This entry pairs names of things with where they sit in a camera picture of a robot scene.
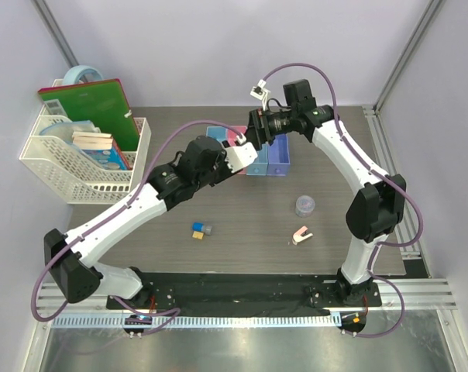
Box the pink drawer box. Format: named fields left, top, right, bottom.
left=225, top=126, right=249, bottom=175

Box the light blue drawer box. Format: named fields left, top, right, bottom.
left=206, top=126, right=228, bottom=143

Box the purple drawer box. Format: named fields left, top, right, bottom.
left=267, top=134, right=291, bottom=177

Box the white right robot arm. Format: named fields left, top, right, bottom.
left=245, top=79, right=406, bottom=306

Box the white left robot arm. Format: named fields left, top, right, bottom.
left=44, top=136, right=256, bottom=309

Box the blue grey pencil sharpener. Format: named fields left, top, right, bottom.
left=192, top=222, right=212, bottom=236

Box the clear paperclip jar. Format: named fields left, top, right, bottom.
left=295, top=195, right=315, bottom=218

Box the pink staple remover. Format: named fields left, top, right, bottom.
left=291, top=226, right=313, bottom=246

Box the green folder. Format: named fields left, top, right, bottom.
left=38, top=79, right=139, bottom=151

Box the stack of notebooks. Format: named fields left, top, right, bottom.
left=72, top=132, right=114, bottom=150

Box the white mesh file organizer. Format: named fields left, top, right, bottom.
left=19, top=79, right=151, bottom=205

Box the clear blue plastic pouch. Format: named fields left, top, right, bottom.
left=40, top=121, right=101, bottom=146

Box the light blue tape roll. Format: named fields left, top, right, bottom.
left=62, top=65, right=104, bottom=86

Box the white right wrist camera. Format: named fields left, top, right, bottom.
left=250, top=79, right=270, bottom=111

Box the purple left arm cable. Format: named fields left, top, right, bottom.
left=31, top=119, right=247, bottom=336

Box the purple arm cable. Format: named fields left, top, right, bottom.
left=31, top=119, right=247, bottom=336
left=261, top=64, right=425, bottom=339

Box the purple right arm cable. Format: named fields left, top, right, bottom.
left=261, top=64, right=425, bottom=339

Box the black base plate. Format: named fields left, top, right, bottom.
left=126, top=273, right=382, bottom=318

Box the white slotted cable duct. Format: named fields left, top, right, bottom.
left=52, top=312, right=342, bottom=329

